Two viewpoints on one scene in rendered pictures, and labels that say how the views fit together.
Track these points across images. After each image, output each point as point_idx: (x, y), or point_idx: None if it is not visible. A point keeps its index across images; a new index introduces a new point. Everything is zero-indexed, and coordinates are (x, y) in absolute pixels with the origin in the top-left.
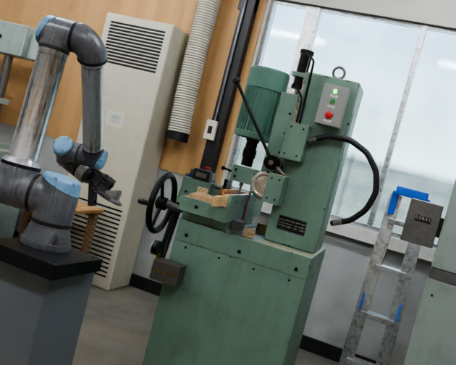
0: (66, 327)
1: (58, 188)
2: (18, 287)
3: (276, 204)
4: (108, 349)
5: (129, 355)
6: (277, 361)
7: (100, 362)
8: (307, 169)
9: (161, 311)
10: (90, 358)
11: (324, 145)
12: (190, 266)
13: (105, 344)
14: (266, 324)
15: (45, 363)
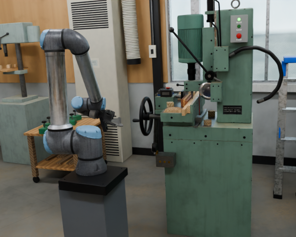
0: (120, 211)
1: (88, 137)
2: (86, 201)
3: (221, 101)
4: (139, 203)
5: (153, 203)
6: (247, 193)
7: (139, 214)
8: (233, 73)
9: (168, 181)
10: (132, 213)
11: (240, 54)
12: (177, 152)
13: (136, 201)
14: (234, 173)
15: (115, 236)
